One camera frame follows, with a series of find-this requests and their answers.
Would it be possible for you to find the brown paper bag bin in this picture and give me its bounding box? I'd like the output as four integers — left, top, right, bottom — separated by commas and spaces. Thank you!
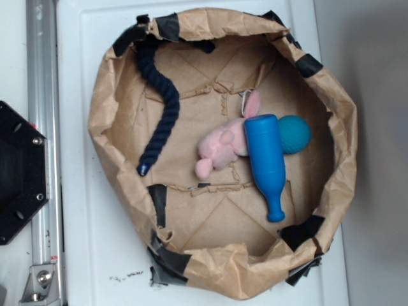
88, 8, 358, 300

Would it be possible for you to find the blue plastic bowling pin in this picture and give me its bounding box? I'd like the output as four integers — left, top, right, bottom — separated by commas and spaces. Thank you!
244, 114, 286, 222

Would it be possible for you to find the teal rubber ball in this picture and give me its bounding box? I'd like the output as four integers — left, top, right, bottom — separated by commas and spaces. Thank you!
278, 115, 312, 154

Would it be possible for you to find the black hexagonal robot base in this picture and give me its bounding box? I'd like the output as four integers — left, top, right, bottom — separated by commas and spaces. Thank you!
1, 101, 48, 245

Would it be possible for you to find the metal corner bracket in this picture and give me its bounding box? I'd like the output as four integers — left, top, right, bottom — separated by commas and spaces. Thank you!
18, 263, 61, 305

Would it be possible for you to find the dark blue rope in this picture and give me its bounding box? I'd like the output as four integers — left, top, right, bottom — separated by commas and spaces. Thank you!
136, 38, 216, 177

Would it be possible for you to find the aluminium extrusion rail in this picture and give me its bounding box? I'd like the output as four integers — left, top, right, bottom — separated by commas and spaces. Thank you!
26, 1, 68, 305

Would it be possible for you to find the pink plush bunny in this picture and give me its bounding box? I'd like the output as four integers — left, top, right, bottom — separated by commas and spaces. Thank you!
194, 90, 261, 180

